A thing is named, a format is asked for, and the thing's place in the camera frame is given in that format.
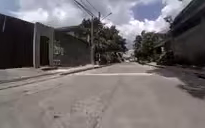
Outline grey concrete road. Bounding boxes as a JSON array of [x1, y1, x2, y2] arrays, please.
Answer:
[[0, 61, 205, 128]]

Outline dark bush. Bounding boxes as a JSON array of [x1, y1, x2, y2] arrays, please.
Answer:
[[156, 49, 176, 67]]

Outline pale pavement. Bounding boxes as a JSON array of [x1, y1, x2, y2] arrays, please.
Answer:
[[0, 63, 103, 84]]

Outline grey building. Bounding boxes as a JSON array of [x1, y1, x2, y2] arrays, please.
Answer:
[[154, 0, 205, 67]]

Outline dark green trees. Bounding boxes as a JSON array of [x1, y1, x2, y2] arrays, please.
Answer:
[[79, 17, 129, 65]]

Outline dark corrugated fence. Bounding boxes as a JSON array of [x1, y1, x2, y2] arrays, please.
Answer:
[[0, 10, 36, 71]]

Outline overhead wires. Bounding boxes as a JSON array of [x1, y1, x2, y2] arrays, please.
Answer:
[[72, 0, 103, 19]]

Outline dark wall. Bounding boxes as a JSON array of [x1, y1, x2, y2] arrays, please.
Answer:
[[52, 25, 92, 67]]

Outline utility pole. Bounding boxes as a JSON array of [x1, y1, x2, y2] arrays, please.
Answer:
[[89, 11, 113, 66]]

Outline grey concrete gateway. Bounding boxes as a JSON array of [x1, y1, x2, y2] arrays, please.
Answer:
[[32, 22, 55, 69]]

